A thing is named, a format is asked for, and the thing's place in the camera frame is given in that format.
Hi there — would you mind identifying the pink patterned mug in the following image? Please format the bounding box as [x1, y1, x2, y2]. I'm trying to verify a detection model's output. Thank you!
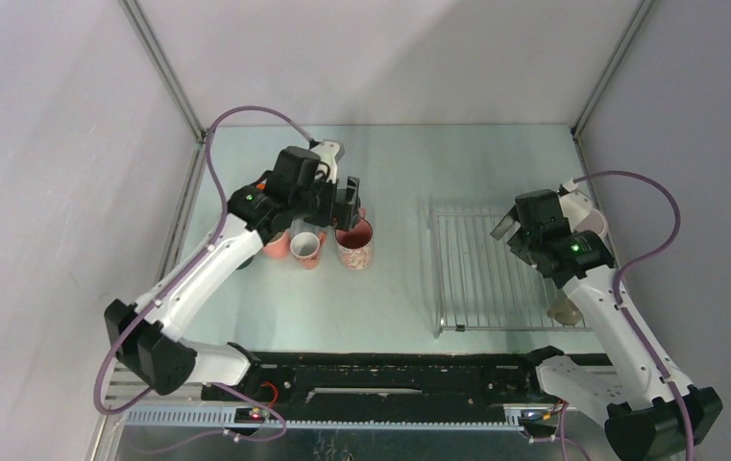
[334, 207, 374, 271]

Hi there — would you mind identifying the small pink cup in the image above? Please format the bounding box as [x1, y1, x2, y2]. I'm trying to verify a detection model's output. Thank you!
[289, 231, 327, 270]

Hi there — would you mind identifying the beige mug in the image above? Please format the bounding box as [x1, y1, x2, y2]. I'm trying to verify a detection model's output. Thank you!
[547, 298, 584, 327]

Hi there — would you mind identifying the dark green mug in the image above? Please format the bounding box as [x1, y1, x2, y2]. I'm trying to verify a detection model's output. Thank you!
[235, 255, 255, 271]

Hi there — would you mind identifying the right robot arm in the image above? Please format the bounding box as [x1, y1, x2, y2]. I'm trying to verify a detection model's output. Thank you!
[491, 189, 723, 460]

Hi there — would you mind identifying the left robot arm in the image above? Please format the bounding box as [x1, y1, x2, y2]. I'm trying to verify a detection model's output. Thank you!
[104, 140, 360, 400]

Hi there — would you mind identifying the white lilac mug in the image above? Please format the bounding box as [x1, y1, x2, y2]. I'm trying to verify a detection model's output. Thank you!
[576, 208, 609, 239]

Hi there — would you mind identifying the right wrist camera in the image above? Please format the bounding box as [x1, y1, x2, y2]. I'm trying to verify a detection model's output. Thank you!
[558, 179, 594, 228]

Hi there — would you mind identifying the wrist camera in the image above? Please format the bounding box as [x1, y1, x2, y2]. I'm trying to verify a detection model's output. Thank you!
[558, 179, 594, 228]
[309, 140, 345, 183]

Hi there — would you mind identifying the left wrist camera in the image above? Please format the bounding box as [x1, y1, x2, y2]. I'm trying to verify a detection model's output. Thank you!
[309, 140, 345, 183]

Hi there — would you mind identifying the wire dish rack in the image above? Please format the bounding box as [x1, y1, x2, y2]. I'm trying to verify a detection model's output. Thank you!
[427, 201, 589, 337]

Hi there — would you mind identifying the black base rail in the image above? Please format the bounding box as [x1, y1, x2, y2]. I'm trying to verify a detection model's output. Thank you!
[237, 346, 560, 423]

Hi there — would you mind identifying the grey cable duct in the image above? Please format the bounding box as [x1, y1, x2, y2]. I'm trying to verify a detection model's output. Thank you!
[123, 406, 523, 430]

